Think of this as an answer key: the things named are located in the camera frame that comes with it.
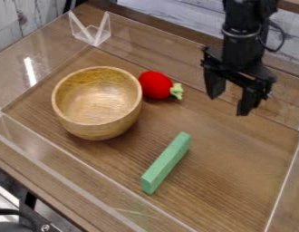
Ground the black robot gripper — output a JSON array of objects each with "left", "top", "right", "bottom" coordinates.
[{"left": 201, "top": 24, "right": 277, "bottom": 116}]

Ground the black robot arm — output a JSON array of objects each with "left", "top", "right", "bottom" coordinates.
[{"left": 201, "top": 0, "right": 285, "bottom": 116}]

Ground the red plush strawberry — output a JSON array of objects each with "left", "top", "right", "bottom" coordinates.
[{"left": 138, "top": 71, "right": 183, "bottom": 100}]

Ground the wooden bowl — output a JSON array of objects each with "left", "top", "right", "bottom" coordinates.
[{"left": 50, "top": 66, "right": 142, "bottom": 140}]

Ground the green rectangular block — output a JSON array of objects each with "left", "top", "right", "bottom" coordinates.
[{"left": 139, "top": 131, "right": 190, "bottom": 195}]

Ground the black table leg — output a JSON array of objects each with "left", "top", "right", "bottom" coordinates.
[{"left": 23, "top": 192, "right": 36, "bottom": 209}]

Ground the clear acrylic corner bracket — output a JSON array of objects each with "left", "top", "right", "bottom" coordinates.
[{"left": 67, "top": 11, "right": 110, "bottom": 47}]

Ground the clear acrylic tray wall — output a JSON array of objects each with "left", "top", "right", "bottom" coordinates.
[{"left": 0, "top": 110, "right": 195, "bottom": 232}]

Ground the black metal base plate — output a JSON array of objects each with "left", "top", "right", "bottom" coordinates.
[{"left": 19, "top": 204, "right": 62, "bottom": 232}]

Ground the black cable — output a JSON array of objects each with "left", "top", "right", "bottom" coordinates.
[{"left": 0, "top": 208, "right": 34, "bottom": 232}]

